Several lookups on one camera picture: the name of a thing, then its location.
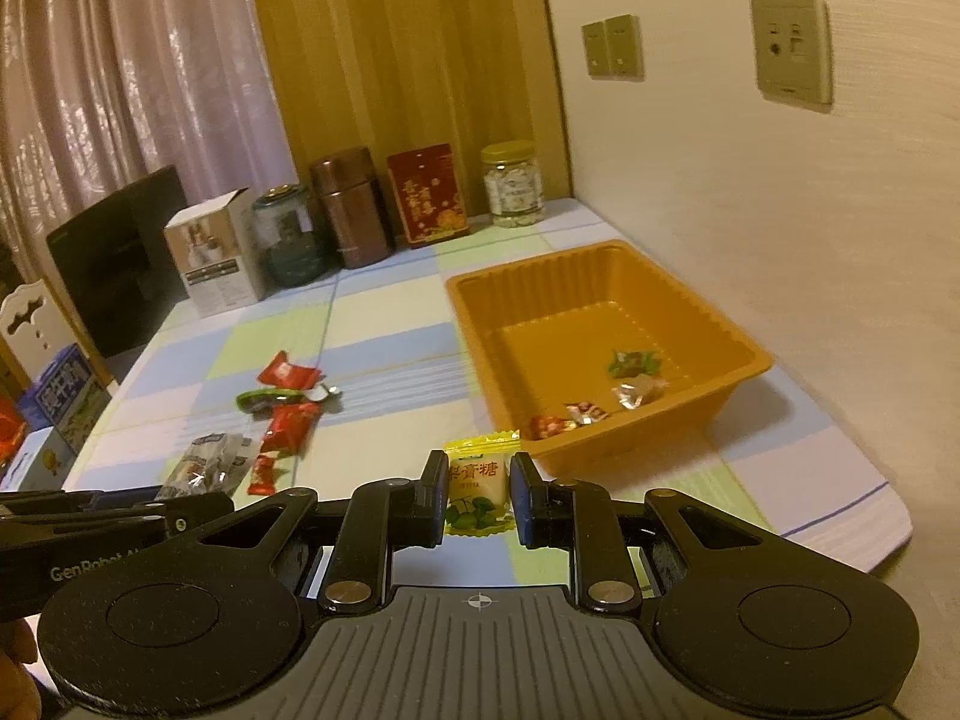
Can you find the blue white box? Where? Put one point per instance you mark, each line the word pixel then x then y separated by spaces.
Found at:
pixel 37 461

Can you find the white cardboard box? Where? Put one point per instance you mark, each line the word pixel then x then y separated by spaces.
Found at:
pixel 217 255

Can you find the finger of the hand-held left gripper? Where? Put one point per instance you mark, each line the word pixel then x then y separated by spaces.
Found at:
pixel 172 506
pixel 45 502

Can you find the blue printed box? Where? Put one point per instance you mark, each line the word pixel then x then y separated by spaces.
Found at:
pixel 67 397

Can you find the beige network wall socket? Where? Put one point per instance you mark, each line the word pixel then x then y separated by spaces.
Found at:
pixel 791 51

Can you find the long green snack packet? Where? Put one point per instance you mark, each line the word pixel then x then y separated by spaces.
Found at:
pixel 277 397

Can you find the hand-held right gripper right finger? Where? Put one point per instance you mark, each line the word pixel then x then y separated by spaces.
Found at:
pixel 525 502

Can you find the clear candy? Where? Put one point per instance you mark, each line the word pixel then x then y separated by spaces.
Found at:
pixel 637 394

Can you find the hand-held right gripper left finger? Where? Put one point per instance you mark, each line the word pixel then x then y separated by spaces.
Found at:
pixel 436 502

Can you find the green glass jar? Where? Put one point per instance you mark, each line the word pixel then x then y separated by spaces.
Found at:
pixel 289 240

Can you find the white chair back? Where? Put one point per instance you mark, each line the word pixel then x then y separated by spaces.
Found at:
pixel 30 330

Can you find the black monitor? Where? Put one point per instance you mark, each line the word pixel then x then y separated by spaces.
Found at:
pixel 120 262

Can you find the person's left hand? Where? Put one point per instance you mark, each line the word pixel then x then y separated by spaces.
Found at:
pixel 15 682

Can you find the grey clear snack packet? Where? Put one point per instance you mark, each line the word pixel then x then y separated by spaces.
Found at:
pixel 210 463

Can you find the red candy packet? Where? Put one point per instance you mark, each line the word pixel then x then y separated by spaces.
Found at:
pixel 289 371

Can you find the yellow candy packet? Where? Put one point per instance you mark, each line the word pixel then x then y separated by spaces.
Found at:
pixel 480 491

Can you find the glass jar yellow lid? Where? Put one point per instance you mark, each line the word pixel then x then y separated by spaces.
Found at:
pixel 514 187

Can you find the orange plastic tray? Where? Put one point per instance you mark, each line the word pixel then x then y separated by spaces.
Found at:
pixel 570 345

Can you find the red gift box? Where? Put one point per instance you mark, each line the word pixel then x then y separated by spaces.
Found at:
pixel 427 195

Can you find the brown metal thermos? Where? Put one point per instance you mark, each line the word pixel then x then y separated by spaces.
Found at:
pixel 352 210

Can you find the small red snack packet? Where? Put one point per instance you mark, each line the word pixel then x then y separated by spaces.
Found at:
pixel 586 412
pixel 549 426
pixel 266 474

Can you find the red bag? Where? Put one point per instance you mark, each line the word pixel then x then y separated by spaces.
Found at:
pixel 9 431

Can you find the sheer pink curtain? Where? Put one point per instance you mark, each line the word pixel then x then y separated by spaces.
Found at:
pixel 135 52

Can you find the large red snack packet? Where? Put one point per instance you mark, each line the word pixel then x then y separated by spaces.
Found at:
pixel 291 427

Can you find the green candy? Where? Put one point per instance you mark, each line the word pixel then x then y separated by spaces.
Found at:
pixel 634 364

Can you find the yellow brown curtain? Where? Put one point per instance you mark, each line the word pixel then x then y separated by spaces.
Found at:
pixel 405 52

